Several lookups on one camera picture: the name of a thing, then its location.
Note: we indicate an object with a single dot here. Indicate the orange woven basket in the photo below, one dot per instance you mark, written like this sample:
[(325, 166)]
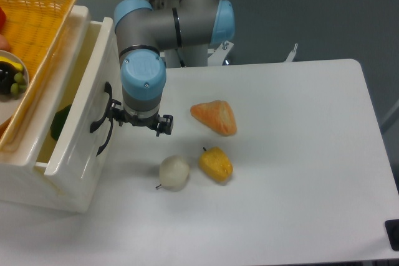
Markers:
[(33, 28)]

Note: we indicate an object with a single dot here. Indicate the white plate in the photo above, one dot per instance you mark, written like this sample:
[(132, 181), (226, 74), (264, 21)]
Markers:
[(10, 103)]

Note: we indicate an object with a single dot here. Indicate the yellow banana toy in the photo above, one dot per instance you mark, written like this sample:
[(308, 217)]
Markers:
[(18, 66)]

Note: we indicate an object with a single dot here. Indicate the white drawer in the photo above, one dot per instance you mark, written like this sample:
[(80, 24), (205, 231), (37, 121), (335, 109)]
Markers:
[(74, 155)]

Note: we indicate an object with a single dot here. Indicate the black corner device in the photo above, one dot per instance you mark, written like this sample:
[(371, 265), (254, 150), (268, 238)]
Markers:
[(392, 229)]

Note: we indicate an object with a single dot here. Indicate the red toy fruit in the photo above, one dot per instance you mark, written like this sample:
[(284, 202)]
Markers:
[(3, 18)]

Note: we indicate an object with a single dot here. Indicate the white table clamp bracket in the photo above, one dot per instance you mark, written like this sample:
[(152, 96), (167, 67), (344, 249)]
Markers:
[(220, 56)]

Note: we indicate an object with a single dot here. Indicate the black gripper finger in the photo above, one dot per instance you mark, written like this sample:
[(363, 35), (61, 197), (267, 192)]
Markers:
[(164, 125), (115, 113)]

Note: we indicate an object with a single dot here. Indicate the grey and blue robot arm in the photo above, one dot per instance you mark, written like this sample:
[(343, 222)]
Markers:
[(143, 32)]

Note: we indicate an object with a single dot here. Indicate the white toy pear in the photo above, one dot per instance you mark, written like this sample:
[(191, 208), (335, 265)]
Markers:
[(173, 173)]

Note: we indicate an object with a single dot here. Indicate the black drawer handle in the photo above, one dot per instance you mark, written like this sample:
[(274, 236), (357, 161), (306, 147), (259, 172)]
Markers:
[(109, 135), (103, 107)]

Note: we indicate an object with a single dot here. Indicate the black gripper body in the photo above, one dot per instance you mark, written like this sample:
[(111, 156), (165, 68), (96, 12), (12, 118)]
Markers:
[(147, 119)]

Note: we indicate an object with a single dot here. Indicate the green toy pepper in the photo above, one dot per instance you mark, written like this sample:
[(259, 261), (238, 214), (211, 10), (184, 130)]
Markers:
[(58, 122)]

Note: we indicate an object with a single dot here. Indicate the dark purple toy eggplant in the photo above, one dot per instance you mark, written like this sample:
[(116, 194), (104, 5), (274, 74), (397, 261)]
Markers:
[(7, 73)]

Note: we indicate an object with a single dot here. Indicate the black lower drawer handle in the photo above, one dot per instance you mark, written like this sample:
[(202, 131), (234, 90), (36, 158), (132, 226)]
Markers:
[(109, 135)]

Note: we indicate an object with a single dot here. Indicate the yellow toy pepper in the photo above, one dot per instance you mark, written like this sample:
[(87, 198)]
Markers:
[(216, 164)]

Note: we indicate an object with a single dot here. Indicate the green grapes toy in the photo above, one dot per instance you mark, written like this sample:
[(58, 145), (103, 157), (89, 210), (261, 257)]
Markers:
[(20, 85)]

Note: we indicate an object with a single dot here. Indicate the white drawer cabinet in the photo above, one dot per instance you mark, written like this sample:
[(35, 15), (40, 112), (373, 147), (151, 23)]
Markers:
[(25, 159)]

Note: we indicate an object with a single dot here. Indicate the pink toy peach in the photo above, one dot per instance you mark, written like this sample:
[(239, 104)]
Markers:
[(4, 44)]

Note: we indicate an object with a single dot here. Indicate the black top drawer handle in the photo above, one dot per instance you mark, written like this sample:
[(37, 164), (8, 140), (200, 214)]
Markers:
[(103, 107)]

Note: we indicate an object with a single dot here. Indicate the orange bread toy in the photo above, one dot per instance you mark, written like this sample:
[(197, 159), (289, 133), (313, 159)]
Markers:
[(216, 115)]

